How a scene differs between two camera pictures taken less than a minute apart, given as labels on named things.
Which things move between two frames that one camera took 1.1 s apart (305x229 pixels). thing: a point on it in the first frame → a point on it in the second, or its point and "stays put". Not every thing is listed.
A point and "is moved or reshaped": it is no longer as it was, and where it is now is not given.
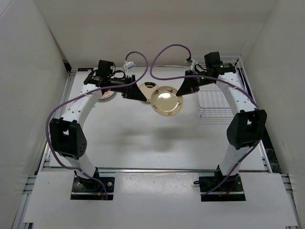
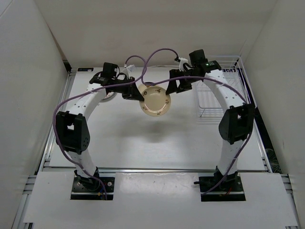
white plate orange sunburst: [107, 95] stays put
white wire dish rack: [212, 106] stays put
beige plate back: [165, 101] is moved or reshaped
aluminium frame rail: [154, 170] stays put
